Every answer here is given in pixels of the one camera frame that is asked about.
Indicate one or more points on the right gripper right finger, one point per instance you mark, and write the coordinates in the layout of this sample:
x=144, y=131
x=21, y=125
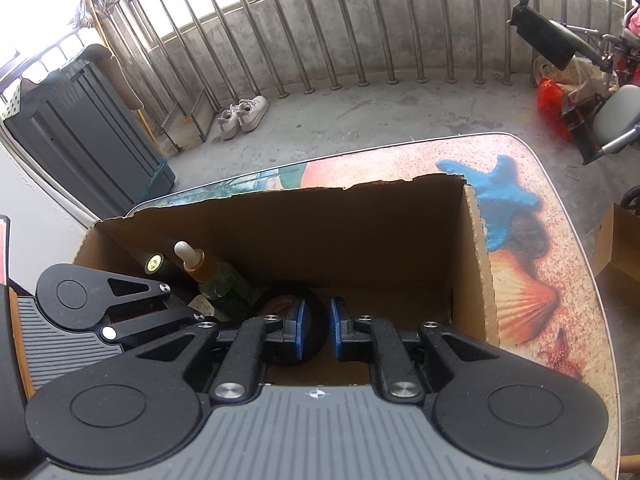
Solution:
x=376, y=342

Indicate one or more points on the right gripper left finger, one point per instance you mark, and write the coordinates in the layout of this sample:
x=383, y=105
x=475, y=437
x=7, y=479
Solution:
x=257, y=343

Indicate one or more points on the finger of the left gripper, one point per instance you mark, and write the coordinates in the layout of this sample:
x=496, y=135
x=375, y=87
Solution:
x=77, y=298
x=144, y=328

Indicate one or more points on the black cylindrical tube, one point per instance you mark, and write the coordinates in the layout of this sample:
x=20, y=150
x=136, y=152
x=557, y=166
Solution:
x=160, y=268

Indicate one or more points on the green dropper bottle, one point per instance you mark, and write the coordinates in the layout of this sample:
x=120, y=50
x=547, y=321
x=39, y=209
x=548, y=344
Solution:
x=230, y=296

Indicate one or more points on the white power adapter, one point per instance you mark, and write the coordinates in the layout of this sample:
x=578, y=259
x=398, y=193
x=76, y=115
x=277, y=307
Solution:
x=202, y=305

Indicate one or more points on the brown cardboard box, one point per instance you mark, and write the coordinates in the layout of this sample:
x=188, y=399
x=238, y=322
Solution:
x=407, y=251

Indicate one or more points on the dark grey cabinet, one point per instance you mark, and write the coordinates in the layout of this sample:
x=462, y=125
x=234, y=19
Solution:
x=78, y=125

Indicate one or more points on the left white sneaker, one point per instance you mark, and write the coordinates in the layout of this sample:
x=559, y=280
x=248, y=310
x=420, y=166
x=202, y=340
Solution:
x=228, y=123

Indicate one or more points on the white sneaker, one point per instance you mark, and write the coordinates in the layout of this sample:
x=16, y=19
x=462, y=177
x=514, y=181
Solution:
x=228, y=123
x=250, y=112

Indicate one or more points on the right white sneaker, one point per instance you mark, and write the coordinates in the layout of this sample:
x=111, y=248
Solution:
x=250, y=112

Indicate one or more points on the small cardboard box on floor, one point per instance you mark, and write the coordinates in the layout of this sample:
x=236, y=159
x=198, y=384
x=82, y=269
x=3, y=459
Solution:
x=616, y=257

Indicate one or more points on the metal balcony railing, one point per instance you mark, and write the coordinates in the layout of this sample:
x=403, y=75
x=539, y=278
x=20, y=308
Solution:
x=188, y=59

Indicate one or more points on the red plastic bag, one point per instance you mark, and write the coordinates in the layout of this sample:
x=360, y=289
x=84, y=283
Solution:
x=549, y=105

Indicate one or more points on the wheelchair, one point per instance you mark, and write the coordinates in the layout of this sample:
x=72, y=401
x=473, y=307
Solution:
x=599, y=72

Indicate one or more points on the pink blanket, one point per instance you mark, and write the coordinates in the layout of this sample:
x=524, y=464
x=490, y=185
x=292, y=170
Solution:
x=631, y=27

